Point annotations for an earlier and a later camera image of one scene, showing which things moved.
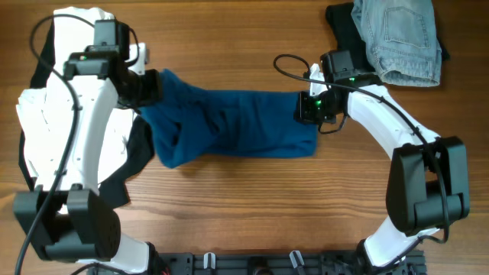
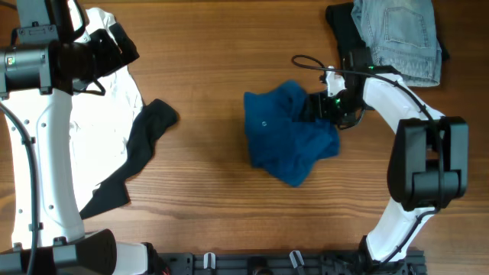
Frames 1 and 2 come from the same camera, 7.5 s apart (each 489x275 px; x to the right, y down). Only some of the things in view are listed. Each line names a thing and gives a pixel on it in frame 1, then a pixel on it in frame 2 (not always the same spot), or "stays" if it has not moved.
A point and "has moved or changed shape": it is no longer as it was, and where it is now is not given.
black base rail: x=257 y=263 stays
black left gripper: x=154 y=94 to x=104 y=43
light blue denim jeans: x=402 y=40 stays
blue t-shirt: x=191 y=123 has moved or changed shape
